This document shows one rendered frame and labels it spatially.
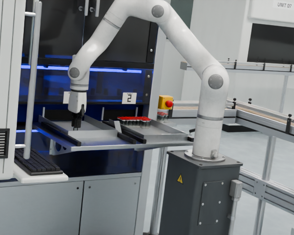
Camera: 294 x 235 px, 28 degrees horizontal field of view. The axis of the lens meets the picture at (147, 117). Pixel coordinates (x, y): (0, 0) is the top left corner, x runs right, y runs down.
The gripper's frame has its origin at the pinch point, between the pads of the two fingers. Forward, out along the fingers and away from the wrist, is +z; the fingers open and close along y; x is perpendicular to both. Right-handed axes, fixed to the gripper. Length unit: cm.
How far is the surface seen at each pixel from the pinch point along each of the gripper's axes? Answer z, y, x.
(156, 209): 63, -37, 78
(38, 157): 11.4, 15.3, -24.4
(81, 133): 3.9, 5.4, 0.5
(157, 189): 50, -37, 78
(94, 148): 7.3, 19.3, -0.3
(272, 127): 6, -1, 130
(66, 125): 5.3, -18.5, 4.4
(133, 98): -8.3, -20.3, 43.2
